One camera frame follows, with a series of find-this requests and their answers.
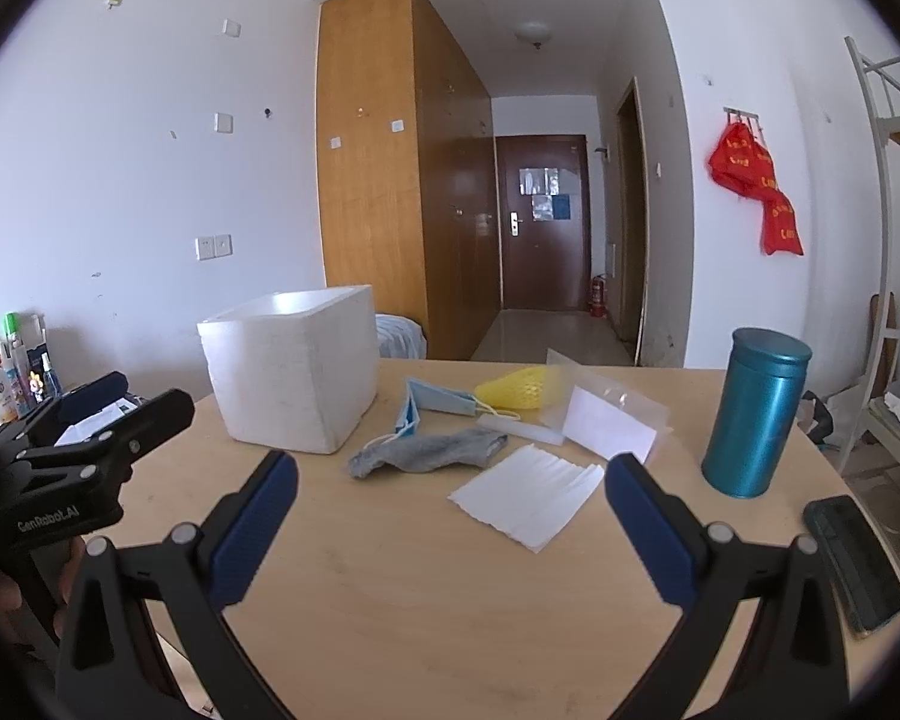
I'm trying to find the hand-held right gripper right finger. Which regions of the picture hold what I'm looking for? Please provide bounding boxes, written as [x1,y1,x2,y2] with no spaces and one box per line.
[604,453,850,720]

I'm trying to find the yellow foam fruit net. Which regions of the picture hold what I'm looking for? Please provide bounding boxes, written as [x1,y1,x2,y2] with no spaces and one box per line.
[474,365,563,412]

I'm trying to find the teal metal canister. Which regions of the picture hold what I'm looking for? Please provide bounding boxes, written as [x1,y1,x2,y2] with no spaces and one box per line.
[701,327,813,500]

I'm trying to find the wooden side door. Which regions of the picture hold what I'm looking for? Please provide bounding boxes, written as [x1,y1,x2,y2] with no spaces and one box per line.
[616,77,650,365]

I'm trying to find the green capped spray bottle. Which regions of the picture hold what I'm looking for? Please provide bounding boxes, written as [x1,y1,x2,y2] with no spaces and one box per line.
[1,313,31,413]

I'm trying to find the white foam box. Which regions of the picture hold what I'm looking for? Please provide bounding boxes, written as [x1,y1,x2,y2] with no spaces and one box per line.
[197,285,380,455]

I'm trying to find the light blue bedding bundle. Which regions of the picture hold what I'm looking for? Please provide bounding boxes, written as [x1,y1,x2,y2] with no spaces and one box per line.
[376,313,427,359]

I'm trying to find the white foam strip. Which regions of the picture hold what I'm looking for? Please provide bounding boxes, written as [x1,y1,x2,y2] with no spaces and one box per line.
[478,414,567,447]

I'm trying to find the white printed paper sheets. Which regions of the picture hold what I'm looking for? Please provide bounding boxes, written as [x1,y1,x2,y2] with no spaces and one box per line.
[55,390,147,446]

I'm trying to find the white metal bunk bed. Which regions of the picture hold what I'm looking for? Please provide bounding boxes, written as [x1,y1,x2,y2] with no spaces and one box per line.
[840,36,900,481]

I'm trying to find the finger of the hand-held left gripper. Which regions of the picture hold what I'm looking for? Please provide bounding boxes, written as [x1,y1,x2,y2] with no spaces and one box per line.
[11,388,196,497]
[0,372,131,452]

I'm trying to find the wooden wardrobe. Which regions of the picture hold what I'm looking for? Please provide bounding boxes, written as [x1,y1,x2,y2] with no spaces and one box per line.
[316,0,494,361]

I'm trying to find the blue face mask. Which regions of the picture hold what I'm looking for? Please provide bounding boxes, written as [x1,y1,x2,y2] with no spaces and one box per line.
[371,378,522,460]

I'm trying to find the clear plastic bag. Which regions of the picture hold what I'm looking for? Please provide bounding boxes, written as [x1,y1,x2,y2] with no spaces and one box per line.
[544,347,672,462]

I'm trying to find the papers taped on door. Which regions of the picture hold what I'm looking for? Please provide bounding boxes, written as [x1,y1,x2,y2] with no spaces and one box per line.
[520,167,578,223]

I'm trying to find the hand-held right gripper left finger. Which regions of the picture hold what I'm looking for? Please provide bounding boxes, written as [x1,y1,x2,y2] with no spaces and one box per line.
[54,448,301,720]

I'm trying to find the grey sock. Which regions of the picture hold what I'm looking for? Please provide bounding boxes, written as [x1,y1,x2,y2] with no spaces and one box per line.
[347,429,509,479]

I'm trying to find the white paper tissue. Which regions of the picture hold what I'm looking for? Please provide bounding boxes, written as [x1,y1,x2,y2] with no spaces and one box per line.
[448,444,605,554]

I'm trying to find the dark blue box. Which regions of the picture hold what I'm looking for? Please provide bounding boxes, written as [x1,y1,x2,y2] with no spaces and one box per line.
[28,341,65,398]

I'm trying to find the black smartphone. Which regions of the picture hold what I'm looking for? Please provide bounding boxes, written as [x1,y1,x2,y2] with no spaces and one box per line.
[802,496,900,635]

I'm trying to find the dark brown entrance door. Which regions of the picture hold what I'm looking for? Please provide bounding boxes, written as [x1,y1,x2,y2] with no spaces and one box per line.
[495,134,592,311]

